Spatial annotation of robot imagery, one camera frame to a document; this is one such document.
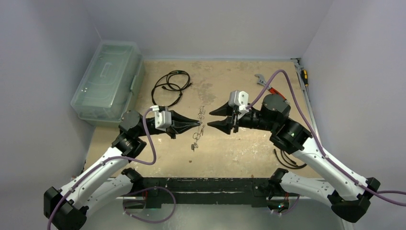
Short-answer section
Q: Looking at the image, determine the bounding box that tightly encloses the grey metal key organiser ring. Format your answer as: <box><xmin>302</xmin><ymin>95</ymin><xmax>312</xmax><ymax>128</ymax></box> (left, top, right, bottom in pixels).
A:
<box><xmin>190</xmin><ymin>106</ymin><xmax>207</xmax><ymax>152</ymax></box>

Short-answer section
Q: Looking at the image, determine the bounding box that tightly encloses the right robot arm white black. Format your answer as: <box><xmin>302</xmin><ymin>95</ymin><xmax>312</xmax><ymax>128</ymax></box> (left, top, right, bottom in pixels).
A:
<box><xmin>209</xmin><ymin>91</ymin><xmax>380</xmax><ymax>223</ymax></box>

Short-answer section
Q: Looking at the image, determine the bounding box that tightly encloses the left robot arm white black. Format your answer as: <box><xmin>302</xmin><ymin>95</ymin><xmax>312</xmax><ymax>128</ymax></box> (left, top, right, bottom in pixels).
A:
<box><xmin>44</xmin><ymin>105</ymin><xmax>201</xmax><ymax>230</ymax></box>

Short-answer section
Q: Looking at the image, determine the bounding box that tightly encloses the clear plastic storage box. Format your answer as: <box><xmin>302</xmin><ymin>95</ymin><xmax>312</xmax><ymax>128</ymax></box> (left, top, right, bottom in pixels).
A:
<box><xmin>70</xmin><ymin>40</ymin><xmax>145</xmax><ymax>128</ymax></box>

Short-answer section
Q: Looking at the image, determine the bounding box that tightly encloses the yellow black screwdriver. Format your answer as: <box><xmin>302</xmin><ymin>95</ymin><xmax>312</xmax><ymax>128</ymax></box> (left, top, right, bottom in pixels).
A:
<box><xmin>300</xmin><ymin>69</ymin><xmax>309</xmax><ymax>88</ymax></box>

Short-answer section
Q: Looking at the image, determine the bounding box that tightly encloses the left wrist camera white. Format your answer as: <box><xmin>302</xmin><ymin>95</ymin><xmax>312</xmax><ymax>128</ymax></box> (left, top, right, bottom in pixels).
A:
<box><xmin>150</xmin><ymin>105</ymin><xmax>172</xmax><ymax>131</ymax></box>

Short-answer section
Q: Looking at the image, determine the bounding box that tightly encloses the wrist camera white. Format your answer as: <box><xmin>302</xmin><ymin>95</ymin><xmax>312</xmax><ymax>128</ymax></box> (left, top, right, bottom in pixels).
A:
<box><xmin>150</xmin><ymin>105</ymin><xmax>172</xmax><ymax>131</ymax></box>
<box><xmin>228</xmin><ymin>90</ymin><xmax>249</xmax><ymax>115</ymax></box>

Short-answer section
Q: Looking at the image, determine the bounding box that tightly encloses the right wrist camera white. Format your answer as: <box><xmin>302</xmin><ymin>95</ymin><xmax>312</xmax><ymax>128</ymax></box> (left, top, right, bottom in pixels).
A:
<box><xmin>228</xmin><ymin>90</ymin><xmax>249</xmax><ymax>115</ymax></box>

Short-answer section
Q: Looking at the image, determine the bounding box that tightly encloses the black coiled usb cable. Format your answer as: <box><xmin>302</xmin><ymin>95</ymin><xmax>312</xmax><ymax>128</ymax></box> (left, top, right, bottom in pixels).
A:
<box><xmin>151</xmin><ymin>70</ymin><xmax>193</xmax><ymax>108</ymax></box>

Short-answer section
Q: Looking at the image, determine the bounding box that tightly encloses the red handled adjustable wrench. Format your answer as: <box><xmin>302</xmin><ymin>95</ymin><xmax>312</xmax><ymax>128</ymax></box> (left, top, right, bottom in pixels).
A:
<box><xmin>255</xmin><ymin>74</ymin><xmax>290</xmax><ymax>104</ymax></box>

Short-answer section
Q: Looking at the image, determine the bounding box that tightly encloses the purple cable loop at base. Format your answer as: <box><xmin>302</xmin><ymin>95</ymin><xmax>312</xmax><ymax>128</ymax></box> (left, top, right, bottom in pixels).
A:
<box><xmin>122</xmin><ymin>184</ymin><xmax>177</xmax><ymax>223</ymax></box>

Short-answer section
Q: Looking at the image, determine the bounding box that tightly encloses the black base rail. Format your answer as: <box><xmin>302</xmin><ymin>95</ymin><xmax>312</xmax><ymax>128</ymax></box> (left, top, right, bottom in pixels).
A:
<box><xmin>124</xmin><ymin>177</ymin><xmax>296</xmax><ymax>208</ymax></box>

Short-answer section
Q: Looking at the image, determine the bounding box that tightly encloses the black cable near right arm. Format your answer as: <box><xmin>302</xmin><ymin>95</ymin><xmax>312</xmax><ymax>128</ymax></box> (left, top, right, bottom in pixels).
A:
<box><xmin>273</xmin><ymin>148</ymin><xmax>308</xmax><ymax>170</ymax></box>

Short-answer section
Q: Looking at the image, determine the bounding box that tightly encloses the aluminium frame rail right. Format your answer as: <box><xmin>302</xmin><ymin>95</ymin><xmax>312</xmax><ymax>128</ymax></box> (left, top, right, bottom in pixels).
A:
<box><xmin>291</xmin><ymin>58</ymin><xmax>321</xmax><ymax>142</ymax></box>

